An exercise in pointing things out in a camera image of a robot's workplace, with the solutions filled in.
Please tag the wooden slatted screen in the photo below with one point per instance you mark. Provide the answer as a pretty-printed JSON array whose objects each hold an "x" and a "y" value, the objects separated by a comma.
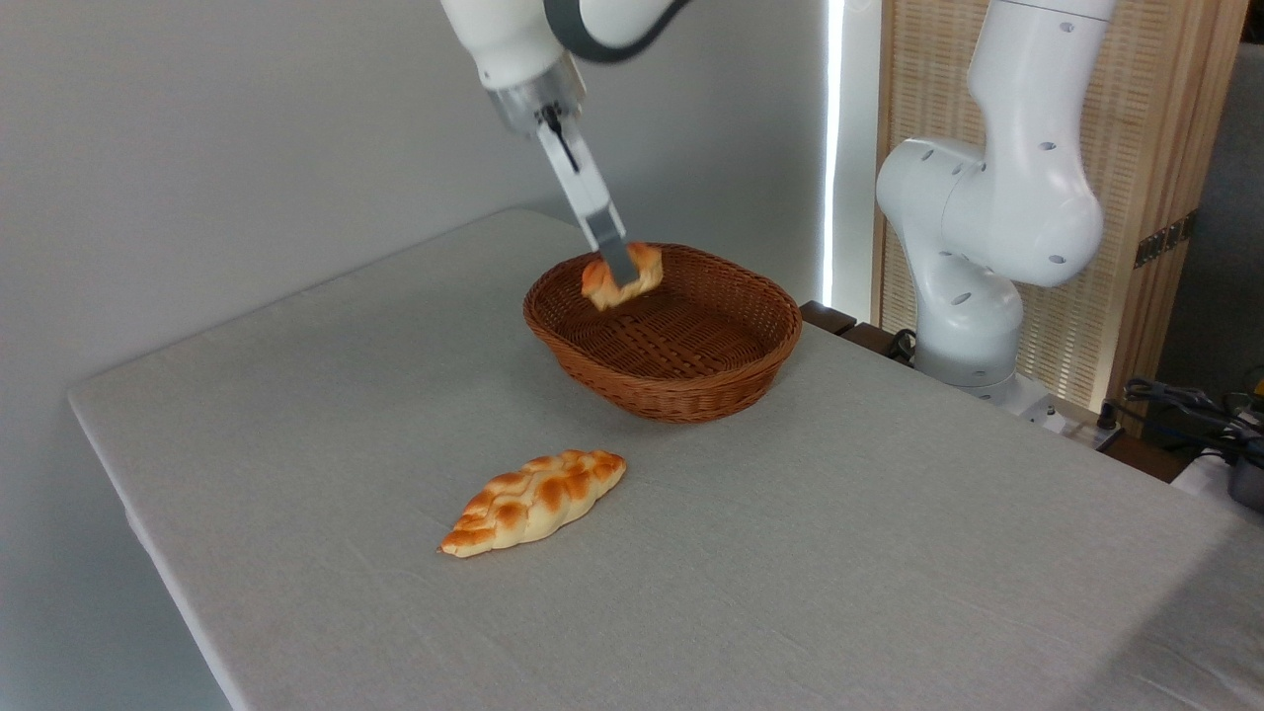
[{"x": 1155, "y": 109}]

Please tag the black screen hinge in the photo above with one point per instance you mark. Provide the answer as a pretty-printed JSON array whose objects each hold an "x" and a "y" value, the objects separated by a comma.
[{"x": 1165, "y": 241}]

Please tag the grey tablecloth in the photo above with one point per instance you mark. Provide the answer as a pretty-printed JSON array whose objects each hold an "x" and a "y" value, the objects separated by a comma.
[{"x": 750, "y": 553}]

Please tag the long braided bread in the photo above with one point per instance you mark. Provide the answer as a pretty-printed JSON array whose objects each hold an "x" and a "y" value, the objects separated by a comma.
[{"x": 533, "y": 502}]

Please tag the dark wooden table edge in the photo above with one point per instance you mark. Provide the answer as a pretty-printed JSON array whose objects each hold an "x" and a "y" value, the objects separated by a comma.
[{"x": 828, "y": 318}]

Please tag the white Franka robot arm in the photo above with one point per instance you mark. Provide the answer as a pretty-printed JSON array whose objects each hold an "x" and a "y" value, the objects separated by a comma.
[{"x": 997, "y": 212}]

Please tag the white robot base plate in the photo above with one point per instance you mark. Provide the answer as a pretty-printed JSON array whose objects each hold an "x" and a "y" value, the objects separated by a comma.
[{"x": 1042, "y": 403}]

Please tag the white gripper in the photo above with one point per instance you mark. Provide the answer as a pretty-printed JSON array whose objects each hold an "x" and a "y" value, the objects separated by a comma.
[{"x": 578, "y": 173}]

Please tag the brown wicker basket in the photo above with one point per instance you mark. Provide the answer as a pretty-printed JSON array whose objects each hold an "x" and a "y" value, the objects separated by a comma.
[{"x": 681, "y": 351}]

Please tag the small round orange bread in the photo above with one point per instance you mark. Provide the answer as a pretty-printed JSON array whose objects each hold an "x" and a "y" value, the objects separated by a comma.
[{"x": 647, "y": 265}]

